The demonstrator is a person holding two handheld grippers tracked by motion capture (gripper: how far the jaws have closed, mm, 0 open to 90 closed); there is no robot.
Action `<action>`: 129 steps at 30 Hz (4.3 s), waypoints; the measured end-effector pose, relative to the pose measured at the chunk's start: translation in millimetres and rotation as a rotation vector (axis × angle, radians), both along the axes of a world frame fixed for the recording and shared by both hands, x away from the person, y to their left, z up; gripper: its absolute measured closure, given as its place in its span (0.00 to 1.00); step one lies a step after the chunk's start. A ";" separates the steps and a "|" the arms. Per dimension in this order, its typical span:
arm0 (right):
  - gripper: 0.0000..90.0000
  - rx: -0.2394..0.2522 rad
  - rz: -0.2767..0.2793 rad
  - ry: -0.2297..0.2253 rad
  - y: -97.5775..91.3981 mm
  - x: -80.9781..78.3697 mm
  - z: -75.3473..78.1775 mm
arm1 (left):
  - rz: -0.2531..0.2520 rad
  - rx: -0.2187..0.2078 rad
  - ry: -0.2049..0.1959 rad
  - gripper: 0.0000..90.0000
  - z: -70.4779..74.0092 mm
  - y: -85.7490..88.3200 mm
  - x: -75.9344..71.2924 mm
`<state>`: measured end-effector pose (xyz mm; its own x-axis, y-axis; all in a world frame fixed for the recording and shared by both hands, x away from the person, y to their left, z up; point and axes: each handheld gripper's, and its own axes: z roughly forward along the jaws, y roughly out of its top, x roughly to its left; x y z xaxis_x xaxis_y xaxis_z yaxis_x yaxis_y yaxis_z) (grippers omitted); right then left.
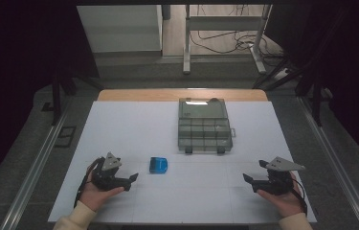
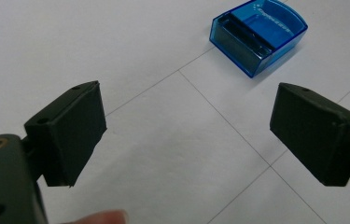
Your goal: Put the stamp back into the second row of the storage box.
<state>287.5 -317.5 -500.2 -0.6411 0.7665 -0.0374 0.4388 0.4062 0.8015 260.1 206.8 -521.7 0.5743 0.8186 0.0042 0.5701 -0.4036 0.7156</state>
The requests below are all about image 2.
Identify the blue transparent plastic box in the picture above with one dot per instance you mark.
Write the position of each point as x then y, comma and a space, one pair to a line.
256, 34

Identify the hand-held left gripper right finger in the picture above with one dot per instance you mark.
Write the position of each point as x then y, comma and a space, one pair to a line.
319, 130

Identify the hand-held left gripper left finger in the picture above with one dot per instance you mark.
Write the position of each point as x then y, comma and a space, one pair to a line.
70, 130

